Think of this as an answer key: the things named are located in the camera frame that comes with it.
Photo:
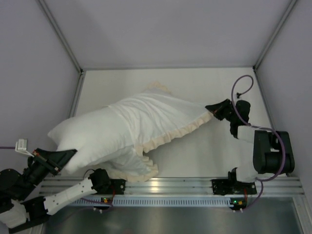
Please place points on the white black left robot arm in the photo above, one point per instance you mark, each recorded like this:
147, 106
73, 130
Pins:
18, 212

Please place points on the grey pillowcase with cream frill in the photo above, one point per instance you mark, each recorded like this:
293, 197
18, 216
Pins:
154, 118

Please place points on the right aluminium frame post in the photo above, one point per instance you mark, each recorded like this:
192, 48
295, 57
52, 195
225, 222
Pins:
275, 33

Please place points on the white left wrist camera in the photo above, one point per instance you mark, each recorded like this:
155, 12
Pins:
21, 147

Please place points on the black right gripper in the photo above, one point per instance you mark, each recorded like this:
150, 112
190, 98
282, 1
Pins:
227, 111

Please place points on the slotted grey cable duct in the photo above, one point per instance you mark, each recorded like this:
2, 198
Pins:
132, 201

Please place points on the aluminium frame post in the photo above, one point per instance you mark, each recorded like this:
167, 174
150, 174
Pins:
57, 30
275, 33

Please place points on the aluminium mounting rail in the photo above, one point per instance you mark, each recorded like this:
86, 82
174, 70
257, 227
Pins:
279, 187

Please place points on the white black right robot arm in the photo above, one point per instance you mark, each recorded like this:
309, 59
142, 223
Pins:
272, 152

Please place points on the white pillow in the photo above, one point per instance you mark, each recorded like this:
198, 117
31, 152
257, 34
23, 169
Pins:
98, 136

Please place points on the left aluminium frame post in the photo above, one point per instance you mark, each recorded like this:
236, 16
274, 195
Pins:
57, 30

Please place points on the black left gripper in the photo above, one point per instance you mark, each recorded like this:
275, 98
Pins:
46, 162

